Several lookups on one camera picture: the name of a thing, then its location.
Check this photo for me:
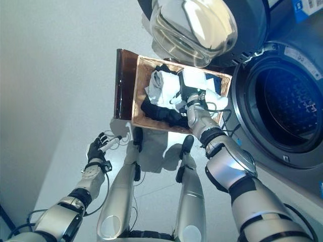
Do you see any grey robot torso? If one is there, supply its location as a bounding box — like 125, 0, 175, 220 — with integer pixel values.
126, 229, 177, 242

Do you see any white garment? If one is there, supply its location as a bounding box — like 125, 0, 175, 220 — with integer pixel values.
144, 68, 229, 113

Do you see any silver robot leg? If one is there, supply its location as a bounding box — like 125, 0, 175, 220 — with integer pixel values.
97, 128, 144, 240
174, 135, 207, 240

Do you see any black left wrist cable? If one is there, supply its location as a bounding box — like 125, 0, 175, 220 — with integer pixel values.
83, 171, 112, 217

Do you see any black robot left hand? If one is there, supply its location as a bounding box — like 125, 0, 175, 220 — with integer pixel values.
87, 132, 123, 164

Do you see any white info sticker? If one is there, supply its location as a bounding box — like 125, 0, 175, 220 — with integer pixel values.
284, 46, 321, 76

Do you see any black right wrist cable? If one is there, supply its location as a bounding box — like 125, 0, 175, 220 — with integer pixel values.
199, 100, 240, 138

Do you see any silver robot right leg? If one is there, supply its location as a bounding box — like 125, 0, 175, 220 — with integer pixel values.
174, 135, 207, 240

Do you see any brown wooden stool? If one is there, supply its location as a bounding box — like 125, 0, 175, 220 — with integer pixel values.
112, 49, 142, 120

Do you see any white floor cable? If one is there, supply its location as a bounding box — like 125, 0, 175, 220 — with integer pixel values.
103, 128, 133, 149

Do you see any rectangular wicker laundry basket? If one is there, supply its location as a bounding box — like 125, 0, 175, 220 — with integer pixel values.
131, 55, 233, 136

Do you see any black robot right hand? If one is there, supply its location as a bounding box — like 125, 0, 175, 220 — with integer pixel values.
176, 70, 206, 103

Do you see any round glass washer door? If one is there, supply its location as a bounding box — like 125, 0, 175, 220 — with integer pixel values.
137, 0, 268, 68

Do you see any silver robot left leg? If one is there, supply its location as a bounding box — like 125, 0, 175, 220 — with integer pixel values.
97, 128, 144, 240

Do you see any beige cabinet plinth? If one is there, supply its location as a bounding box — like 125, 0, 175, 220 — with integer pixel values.
254, 163, 323, 227

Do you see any blue energy label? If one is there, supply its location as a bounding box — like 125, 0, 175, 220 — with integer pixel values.
292, 0, 323, 23

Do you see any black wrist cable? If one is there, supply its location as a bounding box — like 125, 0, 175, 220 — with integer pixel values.
83, 171, 112, 217
199, 100, 240, 138

